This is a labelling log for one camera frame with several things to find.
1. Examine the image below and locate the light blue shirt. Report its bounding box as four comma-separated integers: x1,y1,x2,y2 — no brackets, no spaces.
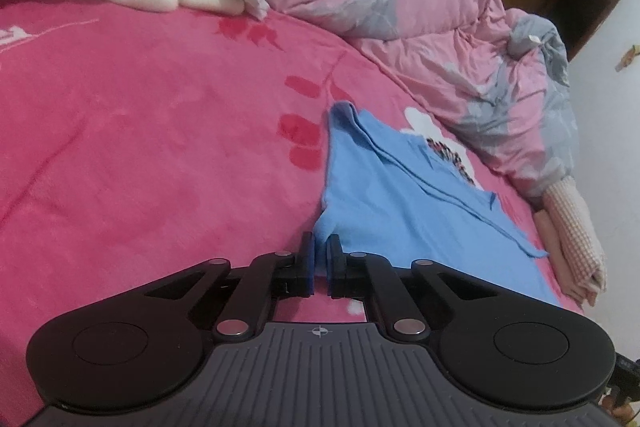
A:
314,102,559,305

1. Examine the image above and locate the pink floral bed sheet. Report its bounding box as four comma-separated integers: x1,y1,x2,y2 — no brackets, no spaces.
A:
0,0,584,417

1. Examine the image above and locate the pink checked folded cloth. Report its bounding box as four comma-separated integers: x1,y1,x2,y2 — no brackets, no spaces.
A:
534,176,608,307

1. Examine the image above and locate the pink and grey quilt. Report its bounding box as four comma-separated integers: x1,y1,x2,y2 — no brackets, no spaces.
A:
268,0,578,200

